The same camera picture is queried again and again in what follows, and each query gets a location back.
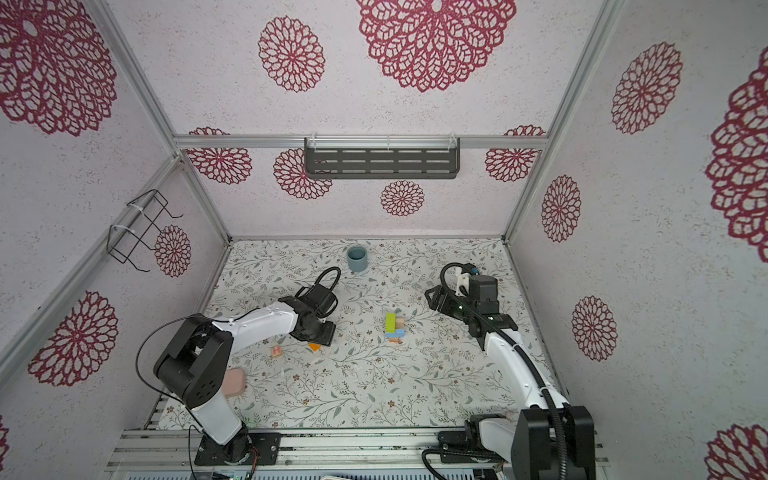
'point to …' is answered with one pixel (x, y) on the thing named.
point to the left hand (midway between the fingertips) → (321, 340)
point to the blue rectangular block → (398, 334)
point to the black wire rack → (124, 239)
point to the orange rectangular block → (314, 347)
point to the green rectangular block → (391, 322)
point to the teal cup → (357, 258)
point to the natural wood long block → (400, 323)
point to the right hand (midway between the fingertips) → (436, 292)
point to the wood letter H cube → (276, 351)
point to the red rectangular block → (394, 340)
